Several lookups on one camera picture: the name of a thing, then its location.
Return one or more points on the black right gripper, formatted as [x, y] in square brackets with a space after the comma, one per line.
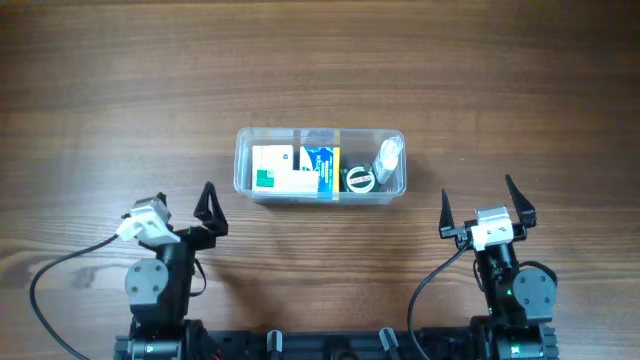
[459, 233]

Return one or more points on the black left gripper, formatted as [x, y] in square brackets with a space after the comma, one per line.
[190, 235]

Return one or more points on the white green medicine box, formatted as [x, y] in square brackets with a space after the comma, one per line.
[285, 181]

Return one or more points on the white Hansaplast plaster box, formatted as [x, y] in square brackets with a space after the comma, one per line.
[272, 157]

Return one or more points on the small clear plastic bottle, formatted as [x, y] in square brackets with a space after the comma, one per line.
[387, 159]

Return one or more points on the green round-label box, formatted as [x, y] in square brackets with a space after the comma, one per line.
[359, 179]

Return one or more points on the clear plastic container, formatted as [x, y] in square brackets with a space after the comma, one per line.
[357, 147]

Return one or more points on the blue yellow cough drops bag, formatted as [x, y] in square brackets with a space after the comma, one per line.
[326, 162]

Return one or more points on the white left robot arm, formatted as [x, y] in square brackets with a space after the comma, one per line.
[160, 288]

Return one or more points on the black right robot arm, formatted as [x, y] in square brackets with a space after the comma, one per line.
[519, 295]

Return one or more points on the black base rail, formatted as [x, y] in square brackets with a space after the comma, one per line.
[386, 343]

